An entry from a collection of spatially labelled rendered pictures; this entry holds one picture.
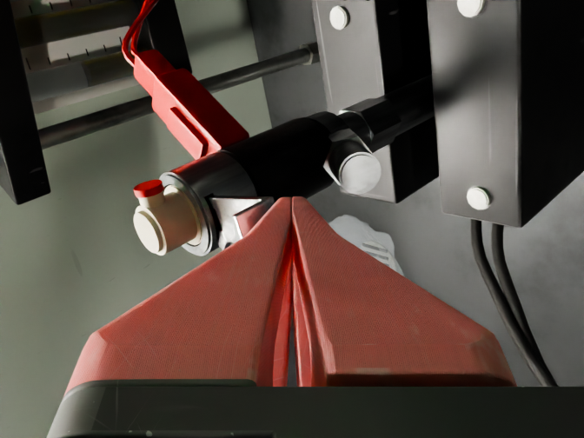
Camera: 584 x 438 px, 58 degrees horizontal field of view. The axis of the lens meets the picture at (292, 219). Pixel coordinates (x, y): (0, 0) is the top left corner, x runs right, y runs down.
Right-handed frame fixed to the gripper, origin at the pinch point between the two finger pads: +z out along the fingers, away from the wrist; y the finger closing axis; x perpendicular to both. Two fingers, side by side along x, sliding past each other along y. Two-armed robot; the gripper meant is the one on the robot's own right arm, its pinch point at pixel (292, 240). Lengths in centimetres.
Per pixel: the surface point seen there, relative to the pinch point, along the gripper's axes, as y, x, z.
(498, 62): -7.6, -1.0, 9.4
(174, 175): 3.5, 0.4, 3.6
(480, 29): -6.9, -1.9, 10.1
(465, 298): -14.9, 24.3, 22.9
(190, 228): 3.0, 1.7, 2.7
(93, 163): 16.0, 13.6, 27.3
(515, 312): -9.0, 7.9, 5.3
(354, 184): -2.0, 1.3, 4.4
